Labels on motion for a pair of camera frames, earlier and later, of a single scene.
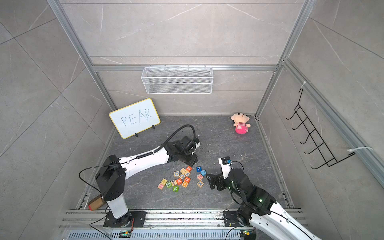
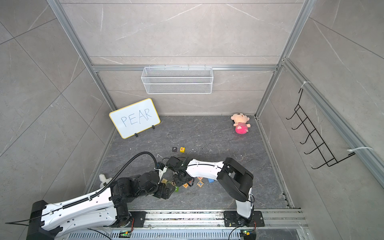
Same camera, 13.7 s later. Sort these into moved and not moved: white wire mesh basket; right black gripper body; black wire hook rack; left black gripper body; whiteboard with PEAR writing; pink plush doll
Moved: right black gripper body; left black gripper body
Not moved: whiteboard with PEAR writing; black wire hook rack; white wire mesh basket; pink plush doll
